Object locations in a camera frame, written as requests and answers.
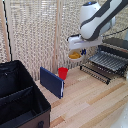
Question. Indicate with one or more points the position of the red plastic cup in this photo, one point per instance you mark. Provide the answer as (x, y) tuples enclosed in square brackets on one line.
[(63, 73)]

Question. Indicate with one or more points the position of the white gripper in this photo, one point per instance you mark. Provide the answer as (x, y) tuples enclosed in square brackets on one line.
[(83, 41)]

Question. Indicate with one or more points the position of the thin black pole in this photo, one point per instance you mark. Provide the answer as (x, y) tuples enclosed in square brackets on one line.
[(8, 33)]

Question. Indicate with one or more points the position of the dark blue book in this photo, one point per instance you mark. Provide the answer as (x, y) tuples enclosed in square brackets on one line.
[(50, 81)]

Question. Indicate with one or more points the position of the black dish drying rack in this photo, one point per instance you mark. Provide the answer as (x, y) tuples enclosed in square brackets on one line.
[(95, 75)]

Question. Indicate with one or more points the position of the white black Franka robot arm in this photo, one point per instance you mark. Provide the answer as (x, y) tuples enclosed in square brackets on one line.
[(100, 18)]

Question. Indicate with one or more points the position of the black fabric storage box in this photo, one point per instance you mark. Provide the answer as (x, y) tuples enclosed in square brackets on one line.
[(20, 96)]

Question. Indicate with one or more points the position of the yellow food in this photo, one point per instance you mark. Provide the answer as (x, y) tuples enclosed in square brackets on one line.
[(74, 55)]

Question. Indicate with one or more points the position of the woven folding screen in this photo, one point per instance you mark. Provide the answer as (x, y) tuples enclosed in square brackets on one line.
[(30, 33)]

